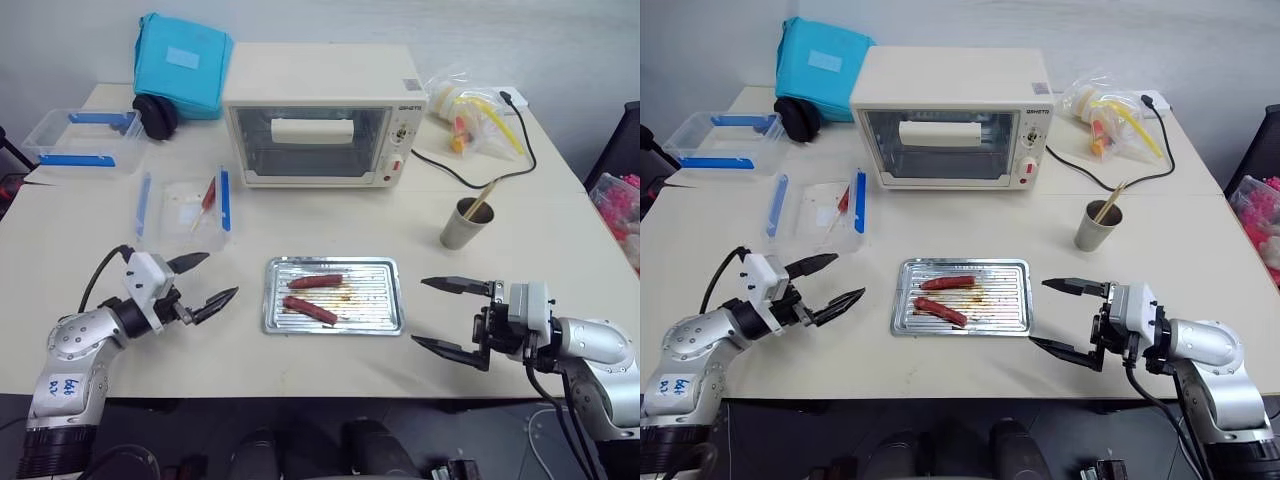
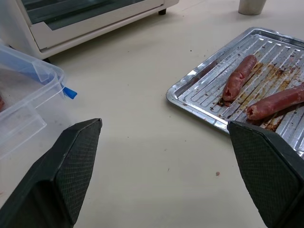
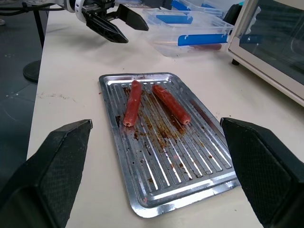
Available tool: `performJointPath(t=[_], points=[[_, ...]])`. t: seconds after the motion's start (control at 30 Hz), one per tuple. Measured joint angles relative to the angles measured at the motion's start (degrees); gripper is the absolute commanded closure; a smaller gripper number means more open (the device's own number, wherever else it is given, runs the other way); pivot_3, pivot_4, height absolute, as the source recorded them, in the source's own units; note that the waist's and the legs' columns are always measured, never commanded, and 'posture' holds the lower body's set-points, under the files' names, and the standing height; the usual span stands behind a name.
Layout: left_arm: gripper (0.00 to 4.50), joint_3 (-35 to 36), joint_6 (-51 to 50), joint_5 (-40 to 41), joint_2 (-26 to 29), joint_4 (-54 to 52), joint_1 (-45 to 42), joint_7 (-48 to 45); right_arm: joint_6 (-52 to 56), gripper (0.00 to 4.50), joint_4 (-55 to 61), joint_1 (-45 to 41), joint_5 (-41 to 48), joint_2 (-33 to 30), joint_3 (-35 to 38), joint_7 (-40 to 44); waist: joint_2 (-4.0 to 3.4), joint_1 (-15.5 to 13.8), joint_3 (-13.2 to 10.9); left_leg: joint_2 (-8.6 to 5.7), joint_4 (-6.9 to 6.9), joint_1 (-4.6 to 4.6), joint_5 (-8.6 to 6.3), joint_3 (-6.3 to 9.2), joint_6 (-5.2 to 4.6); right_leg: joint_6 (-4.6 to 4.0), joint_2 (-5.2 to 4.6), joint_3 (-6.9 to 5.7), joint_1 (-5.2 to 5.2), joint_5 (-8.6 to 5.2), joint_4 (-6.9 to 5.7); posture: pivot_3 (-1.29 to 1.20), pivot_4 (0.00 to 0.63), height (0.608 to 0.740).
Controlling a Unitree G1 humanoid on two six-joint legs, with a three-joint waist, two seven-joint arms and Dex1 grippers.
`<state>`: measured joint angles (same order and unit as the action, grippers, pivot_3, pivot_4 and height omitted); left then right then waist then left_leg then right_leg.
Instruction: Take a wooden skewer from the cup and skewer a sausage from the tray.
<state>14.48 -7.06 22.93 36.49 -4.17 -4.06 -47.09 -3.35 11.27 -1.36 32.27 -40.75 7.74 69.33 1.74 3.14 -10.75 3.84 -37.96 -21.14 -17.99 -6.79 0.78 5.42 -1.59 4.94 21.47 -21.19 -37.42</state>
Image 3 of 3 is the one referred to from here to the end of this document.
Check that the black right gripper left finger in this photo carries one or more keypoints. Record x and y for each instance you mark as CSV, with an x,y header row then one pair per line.
x,y
47,171

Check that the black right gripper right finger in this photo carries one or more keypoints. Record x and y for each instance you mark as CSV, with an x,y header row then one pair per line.
x,y
266,171

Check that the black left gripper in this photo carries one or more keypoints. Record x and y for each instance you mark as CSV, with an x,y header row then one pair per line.
x,y
95,8

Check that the clear container with blue clips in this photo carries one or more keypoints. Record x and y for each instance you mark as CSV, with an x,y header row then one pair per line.
x,y
190,28
202,6

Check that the red sausage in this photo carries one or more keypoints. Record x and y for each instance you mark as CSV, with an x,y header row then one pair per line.
x,y
171,104
132,104
206,47

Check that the black stand with round base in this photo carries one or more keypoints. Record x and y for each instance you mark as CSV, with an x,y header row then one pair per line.
x,y
33,71

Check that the ribbed metal baking tray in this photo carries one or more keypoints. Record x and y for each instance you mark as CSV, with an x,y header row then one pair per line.
x,y
166,152

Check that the dark rounded object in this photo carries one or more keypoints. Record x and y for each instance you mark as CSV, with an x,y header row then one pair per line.
x,y
232,14

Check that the beige toaster oven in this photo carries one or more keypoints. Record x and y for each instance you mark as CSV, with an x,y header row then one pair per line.
x,y
273,42

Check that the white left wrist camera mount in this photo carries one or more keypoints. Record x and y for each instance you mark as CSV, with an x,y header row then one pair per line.
x,y
78,8

